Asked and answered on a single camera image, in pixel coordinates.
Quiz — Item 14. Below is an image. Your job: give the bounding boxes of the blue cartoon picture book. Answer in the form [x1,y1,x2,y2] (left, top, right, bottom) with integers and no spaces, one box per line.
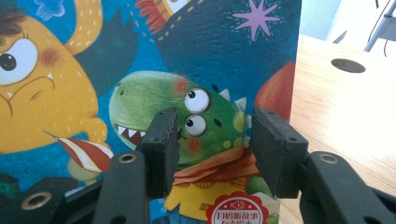
[0,0,303,224]

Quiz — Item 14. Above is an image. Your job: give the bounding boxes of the grey metal stand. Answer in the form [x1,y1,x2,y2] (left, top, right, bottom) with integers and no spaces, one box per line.
[363,0,396,53]

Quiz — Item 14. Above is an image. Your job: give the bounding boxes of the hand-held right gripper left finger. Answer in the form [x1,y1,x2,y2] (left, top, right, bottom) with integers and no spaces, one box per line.
[136,106,180,200]

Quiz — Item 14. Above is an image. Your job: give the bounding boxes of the black cable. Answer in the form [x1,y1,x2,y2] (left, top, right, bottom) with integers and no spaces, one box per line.
[367,0,394,43]

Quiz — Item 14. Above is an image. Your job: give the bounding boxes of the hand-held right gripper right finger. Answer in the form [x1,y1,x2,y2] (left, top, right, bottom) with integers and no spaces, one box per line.
[248,106,310,200]

